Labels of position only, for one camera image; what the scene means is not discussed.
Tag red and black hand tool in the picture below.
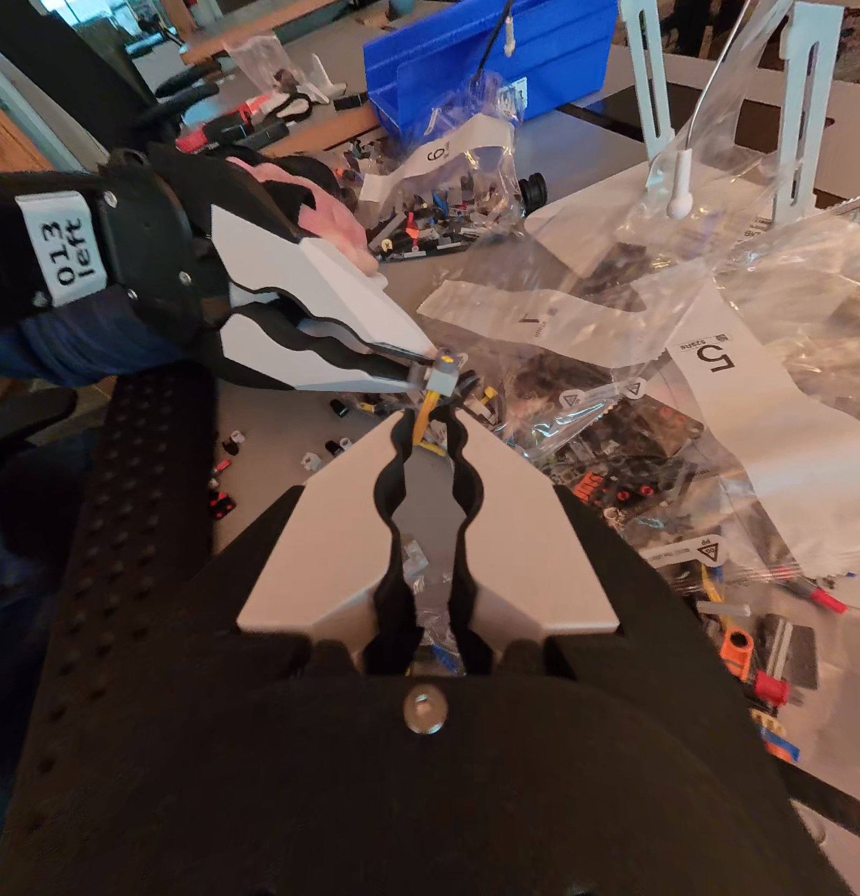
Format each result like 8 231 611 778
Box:
174 105 291 154

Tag blue plastic bin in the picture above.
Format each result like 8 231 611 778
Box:
363 0 620 137

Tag black perforated pad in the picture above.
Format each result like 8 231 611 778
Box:
0 364 221 896

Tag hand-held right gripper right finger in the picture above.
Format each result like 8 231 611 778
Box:
444 406 621 673

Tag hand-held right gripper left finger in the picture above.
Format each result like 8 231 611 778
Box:
237 409 411 673

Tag metal rod with white tip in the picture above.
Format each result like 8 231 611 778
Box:
666 0 753 219
472 0 518 78

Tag small grey lego assembly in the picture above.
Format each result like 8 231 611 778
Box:
412 349 469 449

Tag person's left hand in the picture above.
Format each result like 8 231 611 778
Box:
227 155 390 280

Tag clear bag of mixed parts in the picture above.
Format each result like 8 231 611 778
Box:
360 70 529 263

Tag background wooden table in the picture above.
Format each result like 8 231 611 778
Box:
181 0 382 158

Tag pile of clear lego bags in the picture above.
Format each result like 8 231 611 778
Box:
374 105 860 792

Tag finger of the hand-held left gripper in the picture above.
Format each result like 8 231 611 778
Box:
218 301 431 394
209 203 439 364

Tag black-handled pliers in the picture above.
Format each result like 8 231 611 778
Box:
258 90 315 126

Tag black office chair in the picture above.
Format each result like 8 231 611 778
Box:
0 388 77 449
0 0 221 169

